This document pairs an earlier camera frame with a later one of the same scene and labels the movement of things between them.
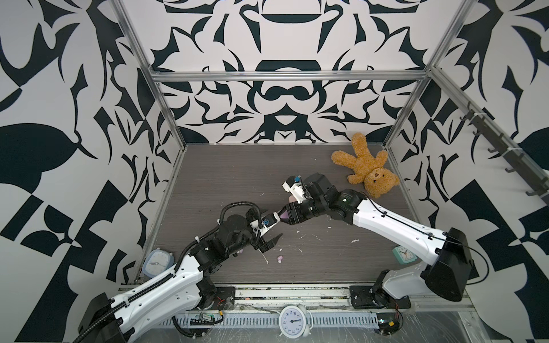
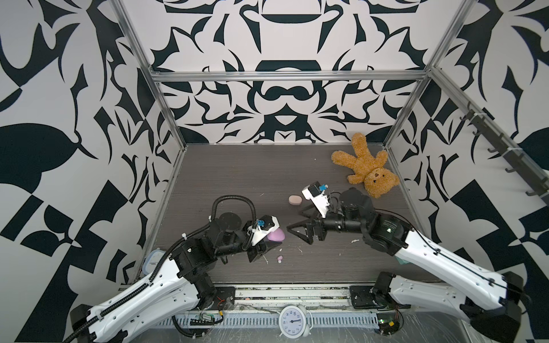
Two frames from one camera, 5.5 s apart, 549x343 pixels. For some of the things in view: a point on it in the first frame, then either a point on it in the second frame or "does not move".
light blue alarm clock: (156, 261) does not move
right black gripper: (292, 214) → (311, 224)
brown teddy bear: (367, 168) does not move
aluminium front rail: (327, 298) does not move
